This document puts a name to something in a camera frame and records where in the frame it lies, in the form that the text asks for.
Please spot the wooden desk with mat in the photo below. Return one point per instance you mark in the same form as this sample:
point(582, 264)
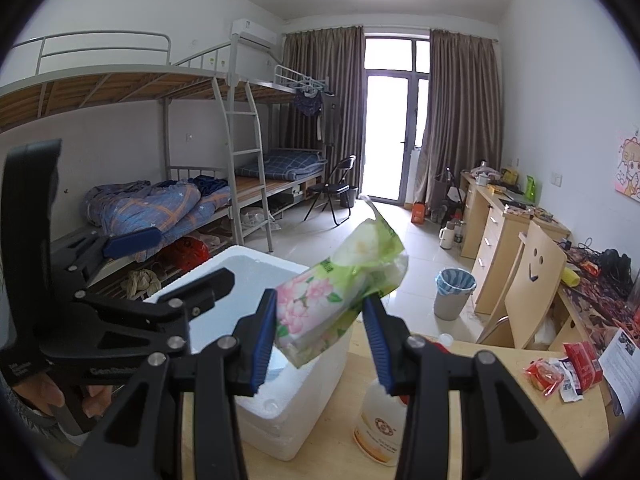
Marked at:
point(575, 330)

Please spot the grey metal bed ladder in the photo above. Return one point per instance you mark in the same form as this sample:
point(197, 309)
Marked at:
point(257, 125)

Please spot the large red snack packet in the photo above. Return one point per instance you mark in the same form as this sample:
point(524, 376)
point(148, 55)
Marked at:
point(582, 362)

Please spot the white wall socket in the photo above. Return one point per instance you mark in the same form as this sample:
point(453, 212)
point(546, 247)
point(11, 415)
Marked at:
point(555, 178)

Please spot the brown curtain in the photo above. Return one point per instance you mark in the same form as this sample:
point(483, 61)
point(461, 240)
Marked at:
point(460, 110)
point(320, 60)

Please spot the yellow bottle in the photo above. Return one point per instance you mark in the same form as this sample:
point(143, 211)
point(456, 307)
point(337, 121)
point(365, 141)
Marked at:
point(571, 275)

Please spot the white air conditioner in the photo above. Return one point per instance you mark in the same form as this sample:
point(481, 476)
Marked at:
point(252, 32)

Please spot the grey trash bin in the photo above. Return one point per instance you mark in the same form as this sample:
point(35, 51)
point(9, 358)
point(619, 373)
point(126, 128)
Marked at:
point(452, 295)

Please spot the blue plaid quilt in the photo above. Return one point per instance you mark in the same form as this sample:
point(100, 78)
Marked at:
point(150, 210)

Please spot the small red snack packet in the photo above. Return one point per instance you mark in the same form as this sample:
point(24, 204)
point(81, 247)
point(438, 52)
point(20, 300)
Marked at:
point(542, 376)

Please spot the wooden desk with drawers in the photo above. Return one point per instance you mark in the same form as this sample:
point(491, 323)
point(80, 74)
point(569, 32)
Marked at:
point(495, 240)

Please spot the dark hanging clothes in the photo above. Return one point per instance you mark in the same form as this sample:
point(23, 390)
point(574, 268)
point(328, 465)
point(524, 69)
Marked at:
point(307, 105)

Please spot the black folding chair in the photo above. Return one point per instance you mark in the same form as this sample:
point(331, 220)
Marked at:
point(330, 190)

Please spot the green floral tissue packet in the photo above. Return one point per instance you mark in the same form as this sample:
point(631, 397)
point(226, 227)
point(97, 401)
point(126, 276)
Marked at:
point(325, 300)

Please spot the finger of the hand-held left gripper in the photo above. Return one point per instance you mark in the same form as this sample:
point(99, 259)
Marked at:
point(131, 242)
point(200, 287)

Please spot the beige cloth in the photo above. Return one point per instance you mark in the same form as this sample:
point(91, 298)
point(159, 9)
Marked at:
point(140, 282)

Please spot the printed paper sheet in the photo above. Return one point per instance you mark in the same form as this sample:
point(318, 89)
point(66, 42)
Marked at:
point(622, 375)

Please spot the white paper towel pack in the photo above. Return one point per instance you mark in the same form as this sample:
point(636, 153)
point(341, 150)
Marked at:
point(300, 410)

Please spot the grey metal bunk bed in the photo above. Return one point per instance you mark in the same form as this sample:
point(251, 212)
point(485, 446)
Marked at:
point(100, 85)
point(280, 185)

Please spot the patterned desk mat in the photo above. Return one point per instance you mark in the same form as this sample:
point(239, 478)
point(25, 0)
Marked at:
point(600, 300)

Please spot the dark blue cloth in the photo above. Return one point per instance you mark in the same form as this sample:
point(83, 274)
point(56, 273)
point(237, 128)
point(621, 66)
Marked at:
point(210, 185)

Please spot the black bin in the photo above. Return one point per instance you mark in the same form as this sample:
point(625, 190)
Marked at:
point(352, 197)

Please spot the glass balcony door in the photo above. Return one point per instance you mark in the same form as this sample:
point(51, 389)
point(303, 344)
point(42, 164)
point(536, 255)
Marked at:
point(395, 110)

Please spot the white thermos jug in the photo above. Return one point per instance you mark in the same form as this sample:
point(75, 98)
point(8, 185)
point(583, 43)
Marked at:
point(446, 237)

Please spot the white blue snack packet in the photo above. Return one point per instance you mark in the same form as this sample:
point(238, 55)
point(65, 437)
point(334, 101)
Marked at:
point(570, 385)

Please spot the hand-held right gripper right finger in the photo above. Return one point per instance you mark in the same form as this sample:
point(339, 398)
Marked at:
point(376, 347)

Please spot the blue plaid mattress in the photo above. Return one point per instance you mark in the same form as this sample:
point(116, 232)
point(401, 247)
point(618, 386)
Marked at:
point(285, 165)

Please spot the yellow box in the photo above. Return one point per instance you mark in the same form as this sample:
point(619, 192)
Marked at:
point(510, 176)

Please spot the wooden chair with smiley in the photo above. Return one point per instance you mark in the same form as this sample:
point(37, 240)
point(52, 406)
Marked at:
point(535, 280)

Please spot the cartoon wall poster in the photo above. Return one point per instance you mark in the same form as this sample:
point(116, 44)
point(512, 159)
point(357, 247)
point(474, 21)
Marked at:
point(629, 165)

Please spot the person's left hand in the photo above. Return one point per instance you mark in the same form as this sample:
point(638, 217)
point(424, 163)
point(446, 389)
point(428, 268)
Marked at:
point(44, 392)

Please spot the white lotion pump bottle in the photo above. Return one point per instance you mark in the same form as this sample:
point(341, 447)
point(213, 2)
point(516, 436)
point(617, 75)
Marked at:
point(375, 425)

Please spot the red plastic bag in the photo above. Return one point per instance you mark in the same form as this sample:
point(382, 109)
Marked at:
point(187, 255)

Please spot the orange bag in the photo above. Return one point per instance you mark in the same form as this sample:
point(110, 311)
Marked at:
point(418, 213)

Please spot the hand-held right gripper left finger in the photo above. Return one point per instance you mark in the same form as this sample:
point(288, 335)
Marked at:
point(264, 347)

